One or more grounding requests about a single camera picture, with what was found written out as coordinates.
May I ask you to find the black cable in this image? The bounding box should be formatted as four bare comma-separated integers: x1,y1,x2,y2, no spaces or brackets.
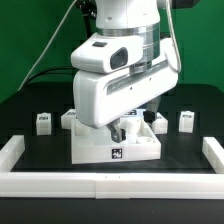
25,67,77,85

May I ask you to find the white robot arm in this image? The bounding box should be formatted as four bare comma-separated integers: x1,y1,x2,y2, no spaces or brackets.
71,0,200,142

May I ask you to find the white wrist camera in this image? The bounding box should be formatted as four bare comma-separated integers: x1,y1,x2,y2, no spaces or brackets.
71,33,143,74

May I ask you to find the white marker sheet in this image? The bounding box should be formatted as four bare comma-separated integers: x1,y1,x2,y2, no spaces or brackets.
123,109,146,117

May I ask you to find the white U-shaped fence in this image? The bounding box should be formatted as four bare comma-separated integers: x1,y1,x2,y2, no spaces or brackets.
0,135,224,199

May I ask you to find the white square tabletop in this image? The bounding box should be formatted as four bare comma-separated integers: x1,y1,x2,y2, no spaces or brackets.
71,117,161,164

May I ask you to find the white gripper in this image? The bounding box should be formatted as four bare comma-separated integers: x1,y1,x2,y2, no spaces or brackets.
73,60,178,143

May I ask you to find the white cable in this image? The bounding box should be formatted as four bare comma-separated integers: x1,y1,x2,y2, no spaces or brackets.
17,0,78,92

